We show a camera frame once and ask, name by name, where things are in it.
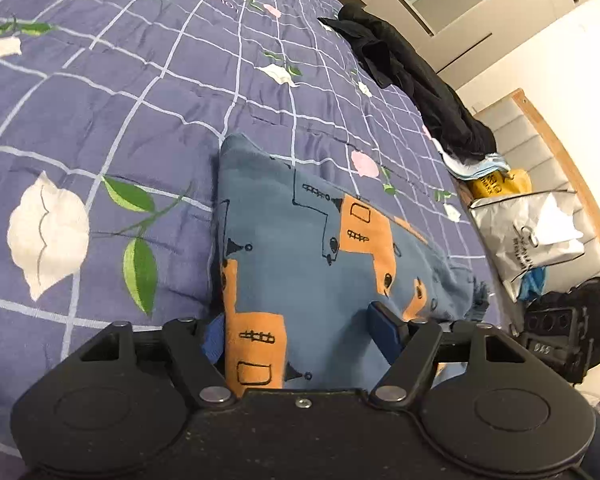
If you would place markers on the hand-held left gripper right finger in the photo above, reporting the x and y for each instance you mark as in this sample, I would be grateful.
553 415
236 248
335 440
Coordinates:
386 332

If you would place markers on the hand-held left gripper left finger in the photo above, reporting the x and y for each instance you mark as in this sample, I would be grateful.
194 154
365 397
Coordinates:
213 342

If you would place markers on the blue pants with orange print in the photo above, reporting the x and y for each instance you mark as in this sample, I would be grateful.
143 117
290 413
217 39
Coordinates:
290 240

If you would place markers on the blue plastic wrapper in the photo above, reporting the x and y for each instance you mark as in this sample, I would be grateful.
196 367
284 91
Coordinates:
532 282

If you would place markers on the white plastic bag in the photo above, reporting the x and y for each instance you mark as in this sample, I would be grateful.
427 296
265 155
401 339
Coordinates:
525 240

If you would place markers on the yellow plastic bag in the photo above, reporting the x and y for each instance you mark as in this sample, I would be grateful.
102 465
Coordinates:
500 185

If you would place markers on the black bag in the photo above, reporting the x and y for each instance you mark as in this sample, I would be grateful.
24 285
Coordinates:
575 325

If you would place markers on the light blue cloth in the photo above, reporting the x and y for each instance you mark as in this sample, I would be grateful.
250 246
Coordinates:
480 166

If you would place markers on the white padded headboard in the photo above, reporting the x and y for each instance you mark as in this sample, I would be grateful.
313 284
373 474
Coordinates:
530 145

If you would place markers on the purple checked floral quilt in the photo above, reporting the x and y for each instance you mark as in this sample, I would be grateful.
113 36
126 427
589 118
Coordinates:
130 110

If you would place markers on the black clothing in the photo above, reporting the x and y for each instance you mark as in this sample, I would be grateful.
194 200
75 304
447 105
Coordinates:
420 80

